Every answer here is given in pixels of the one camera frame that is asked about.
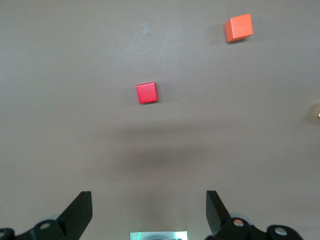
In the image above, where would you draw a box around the red wooden block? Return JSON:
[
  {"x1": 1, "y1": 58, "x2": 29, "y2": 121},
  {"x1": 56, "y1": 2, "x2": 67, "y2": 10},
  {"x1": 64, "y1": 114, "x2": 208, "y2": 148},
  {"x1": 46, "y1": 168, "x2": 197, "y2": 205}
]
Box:
[{"x1": 135, "y1": 81, "x2": 159, "y2": 105}]

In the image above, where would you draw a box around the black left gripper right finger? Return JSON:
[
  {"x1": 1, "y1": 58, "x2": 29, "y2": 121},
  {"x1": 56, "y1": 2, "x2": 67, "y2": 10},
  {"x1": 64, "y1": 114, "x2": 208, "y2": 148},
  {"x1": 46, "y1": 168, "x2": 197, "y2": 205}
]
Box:
[{"x1": 205, "y1": 190, "x2": 305, "y2": 240}]

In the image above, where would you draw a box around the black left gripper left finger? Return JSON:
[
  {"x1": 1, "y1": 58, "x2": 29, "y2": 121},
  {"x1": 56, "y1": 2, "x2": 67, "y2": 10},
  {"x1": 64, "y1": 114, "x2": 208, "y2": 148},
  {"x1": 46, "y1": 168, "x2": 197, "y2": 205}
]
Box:
[{"x1": 0, "y1": 191, "x2": 94, "y2": 240}]

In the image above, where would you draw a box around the orange wooden block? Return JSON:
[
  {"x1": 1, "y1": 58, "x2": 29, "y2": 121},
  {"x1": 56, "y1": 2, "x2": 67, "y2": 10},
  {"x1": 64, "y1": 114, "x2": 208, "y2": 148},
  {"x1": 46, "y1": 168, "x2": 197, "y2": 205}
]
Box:
[{"x1": 224, "y1": 13, "x2": 254, "y2": 44}]

